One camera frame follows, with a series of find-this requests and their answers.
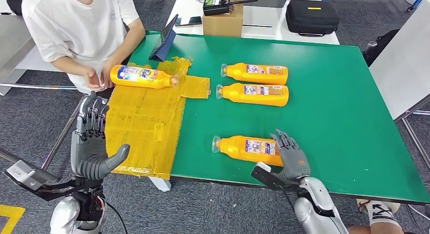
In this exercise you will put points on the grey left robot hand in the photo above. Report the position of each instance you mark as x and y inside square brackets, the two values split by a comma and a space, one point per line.
[89, 151]

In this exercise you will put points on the person's right hand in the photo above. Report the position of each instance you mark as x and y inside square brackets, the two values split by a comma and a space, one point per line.
[92, 79]

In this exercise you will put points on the person's left hand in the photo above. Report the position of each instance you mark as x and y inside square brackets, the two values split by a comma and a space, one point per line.
[105, 74]

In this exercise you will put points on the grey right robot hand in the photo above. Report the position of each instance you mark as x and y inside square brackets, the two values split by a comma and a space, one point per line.
[294, 162]

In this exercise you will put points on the orange detergent bottle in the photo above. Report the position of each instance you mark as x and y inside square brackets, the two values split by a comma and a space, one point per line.
[235, 93]
[235, 148]
[242, 72]
[144, 76]

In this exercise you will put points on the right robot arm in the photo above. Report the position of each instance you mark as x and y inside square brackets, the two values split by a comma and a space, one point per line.
[315, 209]

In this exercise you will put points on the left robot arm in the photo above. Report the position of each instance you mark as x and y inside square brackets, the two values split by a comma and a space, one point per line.
[63, 215]

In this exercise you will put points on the person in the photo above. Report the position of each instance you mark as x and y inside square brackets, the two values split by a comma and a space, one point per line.
[77, 30]
[379, 214]

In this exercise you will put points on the yellow taped cardboard sheet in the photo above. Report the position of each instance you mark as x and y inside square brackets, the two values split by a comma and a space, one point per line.
[144, 125]

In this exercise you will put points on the tablet in blue case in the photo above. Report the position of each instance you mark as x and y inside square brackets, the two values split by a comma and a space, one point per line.
[163, 44]

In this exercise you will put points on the white table foot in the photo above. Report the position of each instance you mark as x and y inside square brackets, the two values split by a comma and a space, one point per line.
[161, 184]

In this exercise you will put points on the white table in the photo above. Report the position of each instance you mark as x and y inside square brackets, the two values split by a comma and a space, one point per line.
[188, 6]

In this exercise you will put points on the black carrying case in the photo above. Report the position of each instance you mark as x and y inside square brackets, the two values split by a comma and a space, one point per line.
[18, 2]
[311, 19]

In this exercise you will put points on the brown cardboard box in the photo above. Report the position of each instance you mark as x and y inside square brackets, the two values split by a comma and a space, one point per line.
[223, 24]

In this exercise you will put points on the black remote controller with antennas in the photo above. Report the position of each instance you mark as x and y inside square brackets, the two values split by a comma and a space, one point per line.
[215, 3]

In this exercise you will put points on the black backpack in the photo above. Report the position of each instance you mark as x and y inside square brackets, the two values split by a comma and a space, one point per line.
[383, 43]

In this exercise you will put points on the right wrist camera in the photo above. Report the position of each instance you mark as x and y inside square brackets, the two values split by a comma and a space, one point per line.
[265, 177]

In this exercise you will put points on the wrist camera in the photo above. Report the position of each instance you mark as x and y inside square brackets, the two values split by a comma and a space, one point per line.
[22, 173]
[265, 177]

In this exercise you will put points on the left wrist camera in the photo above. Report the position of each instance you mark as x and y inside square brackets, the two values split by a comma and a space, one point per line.
[22, 173]

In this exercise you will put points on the grey desk with metal frame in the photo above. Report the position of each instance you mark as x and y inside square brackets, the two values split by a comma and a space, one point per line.
[13, 44]

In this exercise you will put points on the white desk with metal frame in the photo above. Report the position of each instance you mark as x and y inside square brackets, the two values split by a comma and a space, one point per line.
[403, 62]

